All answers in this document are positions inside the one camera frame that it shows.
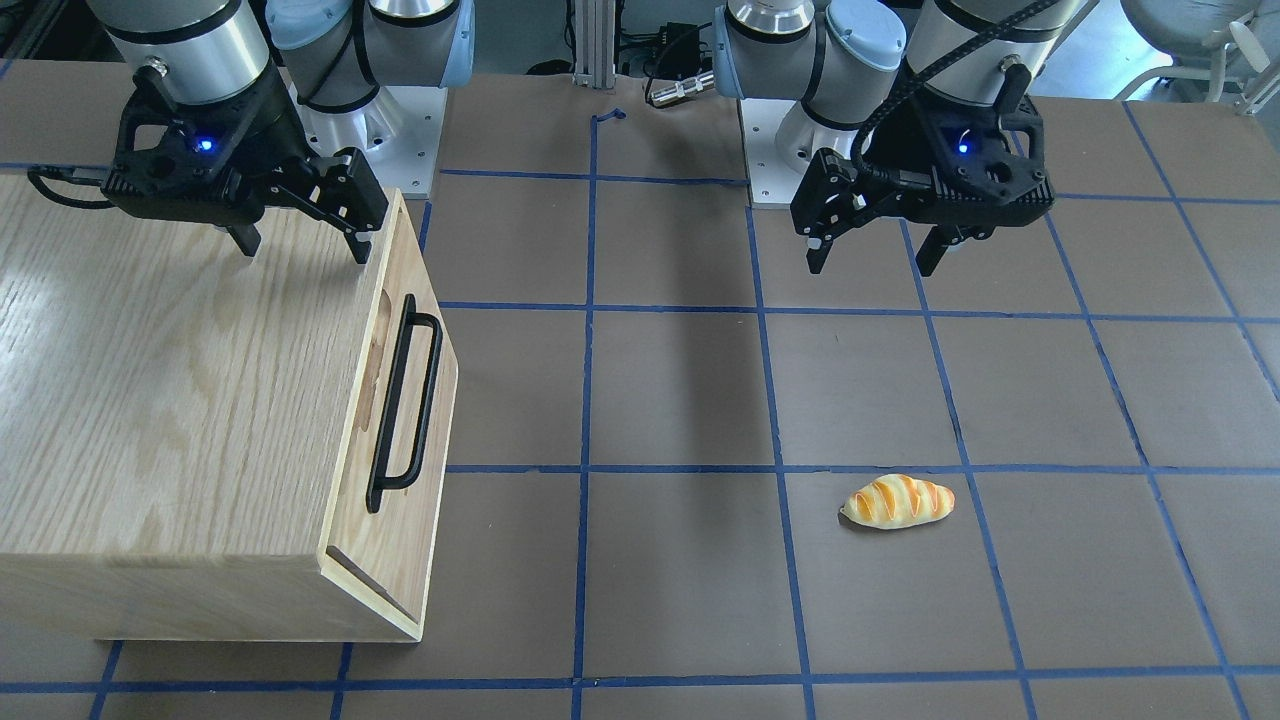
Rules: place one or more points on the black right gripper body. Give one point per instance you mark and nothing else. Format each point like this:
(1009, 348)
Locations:
(268, 137)

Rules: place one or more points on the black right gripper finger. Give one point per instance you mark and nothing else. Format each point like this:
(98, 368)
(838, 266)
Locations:
(247, 237)
(343, 191)

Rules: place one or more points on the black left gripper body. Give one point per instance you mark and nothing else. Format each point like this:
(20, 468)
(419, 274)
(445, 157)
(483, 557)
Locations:
(903, 143)

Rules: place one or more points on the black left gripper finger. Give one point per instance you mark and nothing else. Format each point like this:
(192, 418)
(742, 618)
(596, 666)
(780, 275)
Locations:
(830, 200)
(934, 248)

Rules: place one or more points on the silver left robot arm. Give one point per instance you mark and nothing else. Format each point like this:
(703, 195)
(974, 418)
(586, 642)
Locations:
(851, 63)

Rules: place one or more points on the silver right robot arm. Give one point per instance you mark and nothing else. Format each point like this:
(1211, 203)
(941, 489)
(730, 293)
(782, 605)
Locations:
(334, 56)

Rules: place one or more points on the wooden drawer cabinet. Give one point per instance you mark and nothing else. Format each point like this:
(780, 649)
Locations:
(201, 446)

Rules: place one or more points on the toy bread loaf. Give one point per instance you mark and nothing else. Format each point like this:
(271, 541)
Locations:
(898, 501)

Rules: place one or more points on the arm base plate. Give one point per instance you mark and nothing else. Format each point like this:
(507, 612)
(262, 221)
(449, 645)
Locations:
(399, 132)
(779, 140)

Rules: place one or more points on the aluminium frame post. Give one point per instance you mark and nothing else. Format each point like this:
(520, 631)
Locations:
(595, 25)

